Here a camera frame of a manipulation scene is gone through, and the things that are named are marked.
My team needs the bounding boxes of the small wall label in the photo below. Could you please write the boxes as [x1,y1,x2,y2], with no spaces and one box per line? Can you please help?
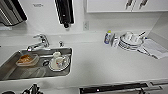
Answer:
[33,3,44,8]

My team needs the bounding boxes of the white drawer stack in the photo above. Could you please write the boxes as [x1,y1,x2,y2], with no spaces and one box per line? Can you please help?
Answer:
[149,79,168,94]

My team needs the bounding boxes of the white bowl with cup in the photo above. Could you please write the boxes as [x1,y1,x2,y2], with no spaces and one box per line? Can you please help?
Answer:
[48,51,71,73]

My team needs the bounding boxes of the white wall outlet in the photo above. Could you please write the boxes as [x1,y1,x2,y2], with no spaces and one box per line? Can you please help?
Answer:
[83,21,90,32]

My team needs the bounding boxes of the orange food container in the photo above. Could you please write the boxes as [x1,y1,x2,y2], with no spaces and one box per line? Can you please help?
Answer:
[15,53,40,68]

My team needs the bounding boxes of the stacked white dishes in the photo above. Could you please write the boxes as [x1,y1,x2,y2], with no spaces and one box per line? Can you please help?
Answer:
[118,31,147,53]

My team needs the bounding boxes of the stainless steel dishwasher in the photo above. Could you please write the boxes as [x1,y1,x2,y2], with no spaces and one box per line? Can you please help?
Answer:
[78,81,164,94]

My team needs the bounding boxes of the chrome sink faucet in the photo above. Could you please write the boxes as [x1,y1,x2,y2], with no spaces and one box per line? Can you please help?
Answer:
[27,33,51,53]

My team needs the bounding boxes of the black soap dispenser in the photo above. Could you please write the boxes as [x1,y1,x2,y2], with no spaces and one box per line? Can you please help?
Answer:
[54,0,76,29]

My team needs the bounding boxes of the stainless steel sink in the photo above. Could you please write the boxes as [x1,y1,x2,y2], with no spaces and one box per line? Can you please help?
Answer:
[0,47,74,82]

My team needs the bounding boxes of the small chrome sink knob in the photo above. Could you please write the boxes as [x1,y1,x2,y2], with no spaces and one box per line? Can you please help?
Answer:
[58,40,64,48]

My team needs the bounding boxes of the white wall cabinet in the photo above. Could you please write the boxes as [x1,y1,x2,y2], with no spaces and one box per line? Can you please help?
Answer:
[85,0,168,14]

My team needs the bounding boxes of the white double-door base cabinet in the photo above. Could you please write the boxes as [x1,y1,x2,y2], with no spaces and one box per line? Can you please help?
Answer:
[0,83,80,94]

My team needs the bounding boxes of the steel paper towel dispenser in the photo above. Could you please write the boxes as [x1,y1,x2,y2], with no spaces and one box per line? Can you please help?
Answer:
[0,0,28,27]

